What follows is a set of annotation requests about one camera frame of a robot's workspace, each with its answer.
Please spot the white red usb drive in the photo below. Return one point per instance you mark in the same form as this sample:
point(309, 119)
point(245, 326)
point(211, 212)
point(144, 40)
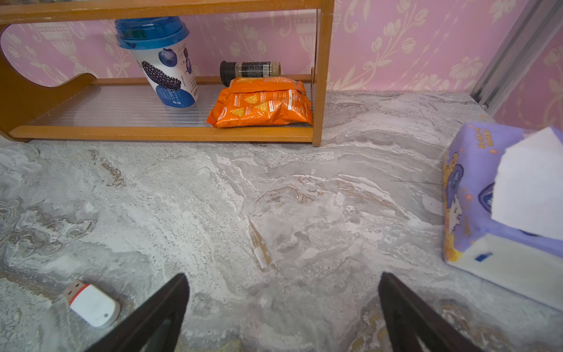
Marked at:
point(92, 304)

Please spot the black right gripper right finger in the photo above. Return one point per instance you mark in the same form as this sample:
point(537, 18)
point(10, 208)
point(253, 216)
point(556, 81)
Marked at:
point(411, 321)

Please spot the orange chips bag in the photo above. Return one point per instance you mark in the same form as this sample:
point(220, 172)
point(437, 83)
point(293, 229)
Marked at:
point(269, 101)

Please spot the spice bottle black cap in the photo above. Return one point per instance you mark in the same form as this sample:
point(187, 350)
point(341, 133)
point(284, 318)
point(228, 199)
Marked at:
point(232, 70)

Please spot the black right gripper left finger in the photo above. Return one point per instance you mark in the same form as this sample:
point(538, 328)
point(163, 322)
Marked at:
point(154, 326)

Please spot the purple tissue pack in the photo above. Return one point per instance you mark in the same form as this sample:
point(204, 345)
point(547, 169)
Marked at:
point(502, 190)

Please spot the wooden shelf rack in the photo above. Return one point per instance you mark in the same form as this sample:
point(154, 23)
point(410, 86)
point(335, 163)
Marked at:
point(88, 108)

